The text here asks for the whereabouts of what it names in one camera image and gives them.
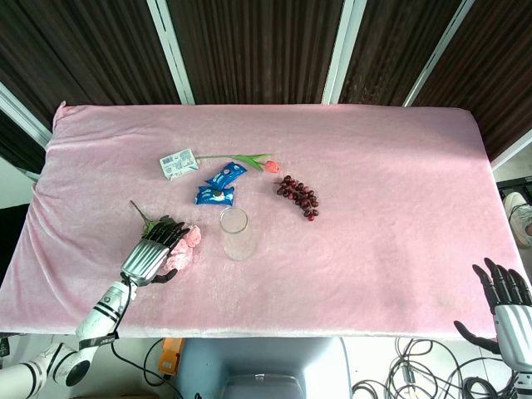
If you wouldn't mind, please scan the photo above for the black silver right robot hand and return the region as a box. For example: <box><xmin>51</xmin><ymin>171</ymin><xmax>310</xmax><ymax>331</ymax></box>
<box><xmin>453</xmin><ymin>257</ymin><xmax>532</xmax><ymax>371</ymax></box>

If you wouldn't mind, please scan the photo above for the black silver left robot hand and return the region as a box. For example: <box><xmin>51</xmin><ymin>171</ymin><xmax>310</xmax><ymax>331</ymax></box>
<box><xmin>120</xmin><ymin>214</ymin><xmax>191</xmax><ymax>288</ymax></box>

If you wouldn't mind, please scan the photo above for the pink artificial flower bouquet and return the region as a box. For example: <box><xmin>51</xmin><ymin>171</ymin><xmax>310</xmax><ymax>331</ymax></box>
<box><xmin>129</xmin><ymin>200</ymin><xmax>204</xmax><ymax>272</ymax></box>

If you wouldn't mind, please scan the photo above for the clear glass cup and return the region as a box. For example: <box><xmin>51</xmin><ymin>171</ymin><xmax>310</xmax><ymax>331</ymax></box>
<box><xmin>219</xmin><ymin>206</ymin><xmax>259</xmax><ymax>262</ymax></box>

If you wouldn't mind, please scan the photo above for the blue snack packet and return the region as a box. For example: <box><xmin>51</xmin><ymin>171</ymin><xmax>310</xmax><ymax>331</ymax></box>
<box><xmin>204</xmin><ymin>162</ymin><xmax>247</xmax><ymax>188</ymax></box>
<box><xmin>194</xmin><ymin>185</ymin><xmax>236</xmax><ymax>206</ymax></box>

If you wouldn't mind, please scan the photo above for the white blue milk carton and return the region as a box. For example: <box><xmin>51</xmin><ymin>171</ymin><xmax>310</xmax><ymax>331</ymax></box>
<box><xmin>159</xmin><ymin>148</ymin><xmax>201</xmax><ymax>181</ymax></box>

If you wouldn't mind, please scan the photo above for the orange device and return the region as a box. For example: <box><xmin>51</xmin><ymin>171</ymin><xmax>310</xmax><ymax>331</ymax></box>
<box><xmin>157</xmin><ymin>337</ymin><xmax>185</xmax><ymax>377</ymax></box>

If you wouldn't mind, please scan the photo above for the white sneaker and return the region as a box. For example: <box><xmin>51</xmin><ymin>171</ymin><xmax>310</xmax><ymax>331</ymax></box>
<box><xmin>502</xmin><ymin>191</ymin><xmax>532</xmax><ymax>249</ymax></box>

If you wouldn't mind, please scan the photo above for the orange artificial tulip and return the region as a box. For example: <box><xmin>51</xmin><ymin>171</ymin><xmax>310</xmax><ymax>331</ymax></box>
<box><xmin>195</xmin><ymin>152</ymin><xmax>280</xmax><ymax>174</ymax></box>

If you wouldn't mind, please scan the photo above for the dark red grape bunch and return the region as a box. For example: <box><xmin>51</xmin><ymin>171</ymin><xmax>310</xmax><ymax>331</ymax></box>
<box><xmin>276</xmin><ymin>175</ymin><xmax>321</xmax><ymax>223</ymax></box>

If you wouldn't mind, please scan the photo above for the pink velvet tablecloth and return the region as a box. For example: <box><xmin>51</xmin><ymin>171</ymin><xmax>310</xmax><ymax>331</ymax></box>
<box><xmin>0</xmin><ymin>101</ymin><xmax>525</xmax><ymax>338</ymax></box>

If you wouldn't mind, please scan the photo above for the tangled black cable bundle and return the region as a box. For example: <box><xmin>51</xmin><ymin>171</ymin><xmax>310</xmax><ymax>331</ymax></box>
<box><xmin>352</xmin><ymin>335</ymin><xmax>520</xmax><ymax>399</ymax></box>

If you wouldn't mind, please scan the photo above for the white frame post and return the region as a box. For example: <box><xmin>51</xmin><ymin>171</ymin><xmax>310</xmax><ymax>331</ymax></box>
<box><xmin>321</xmin><ymin>0</ymin><xmax>367</xmax><ymax>106</ymax></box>
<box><xmin>145</xmin><ymin>0</ymin><xmax>196</xmax><ymax>106</ymax></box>
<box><xmin>490</xmin><ymin>127</ymin><xmax>532</xmax><ymax>171</ymax></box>
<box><xmin>403</xmin><ymin>0</ymin><xmax>475</xmax><ymax>107</ymax></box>
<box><xmin>0</xmin><ymin>81</ymin><xmax>53</xmax><ymax>147</ymax></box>

